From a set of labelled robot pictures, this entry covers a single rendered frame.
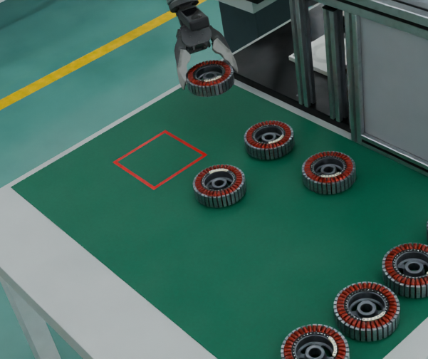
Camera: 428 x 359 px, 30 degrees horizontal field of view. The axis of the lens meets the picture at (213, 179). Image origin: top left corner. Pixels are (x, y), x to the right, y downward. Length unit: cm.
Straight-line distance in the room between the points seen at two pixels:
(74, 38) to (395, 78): 271
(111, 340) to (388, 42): 78
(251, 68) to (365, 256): 72
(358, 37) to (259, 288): 55
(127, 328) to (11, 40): 298
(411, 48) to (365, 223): 35
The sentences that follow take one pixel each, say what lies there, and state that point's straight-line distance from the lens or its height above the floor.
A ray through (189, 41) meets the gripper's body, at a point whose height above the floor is 94.
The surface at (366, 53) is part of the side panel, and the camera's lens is 167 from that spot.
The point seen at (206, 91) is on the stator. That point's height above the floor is 86.
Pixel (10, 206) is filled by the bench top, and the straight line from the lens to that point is 184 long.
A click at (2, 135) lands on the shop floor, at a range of 353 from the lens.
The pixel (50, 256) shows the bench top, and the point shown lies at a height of 75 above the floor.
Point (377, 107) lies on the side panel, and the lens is 172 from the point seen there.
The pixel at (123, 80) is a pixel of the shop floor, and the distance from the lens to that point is 367.
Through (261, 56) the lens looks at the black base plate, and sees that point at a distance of 212.
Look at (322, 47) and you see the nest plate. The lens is 210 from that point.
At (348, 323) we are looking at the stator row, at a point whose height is 78.
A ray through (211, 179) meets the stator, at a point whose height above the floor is 77.
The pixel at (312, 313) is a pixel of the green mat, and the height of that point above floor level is 75.
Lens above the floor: 183
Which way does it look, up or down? 38 degrees down
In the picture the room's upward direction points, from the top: 11 degrees counter-clockwise
